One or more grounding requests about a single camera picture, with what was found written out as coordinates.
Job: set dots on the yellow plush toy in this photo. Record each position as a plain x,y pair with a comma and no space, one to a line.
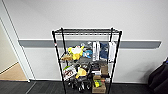
76,52

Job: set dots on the white red snack bag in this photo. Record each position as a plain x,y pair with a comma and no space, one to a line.
69,72

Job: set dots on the brown plush toy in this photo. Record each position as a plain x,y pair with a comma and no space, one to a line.
66,57

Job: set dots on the large cardboard box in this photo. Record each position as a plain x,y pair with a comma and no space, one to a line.
99,89

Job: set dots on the dark stacked boxes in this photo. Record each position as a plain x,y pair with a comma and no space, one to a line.
96,69

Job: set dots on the grey plush toy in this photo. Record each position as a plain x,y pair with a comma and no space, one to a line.
87,45

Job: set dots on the blue plush toy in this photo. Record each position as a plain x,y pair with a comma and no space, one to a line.
88,54

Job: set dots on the tall white box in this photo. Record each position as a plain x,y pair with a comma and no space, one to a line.
94,50
98,50

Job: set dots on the wide white box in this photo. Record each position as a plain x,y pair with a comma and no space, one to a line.
112,51

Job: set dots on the dark grey toy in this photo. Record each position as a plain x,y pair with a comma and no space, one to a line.
79,85

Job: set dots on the narrow black bag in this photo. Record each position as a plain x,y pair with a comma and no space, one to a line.
89,78

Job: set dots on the white door frame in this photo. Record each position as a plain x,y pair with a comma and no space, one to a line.
18,50

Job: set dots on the small cardboard box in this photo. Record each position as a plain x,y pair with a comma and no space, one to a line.
104,70

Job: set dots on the yellow green toy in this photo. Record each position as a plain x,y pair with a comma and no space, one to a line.
96,82

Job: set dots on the black chair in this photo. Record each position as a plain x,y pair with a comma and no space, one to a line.
160,76

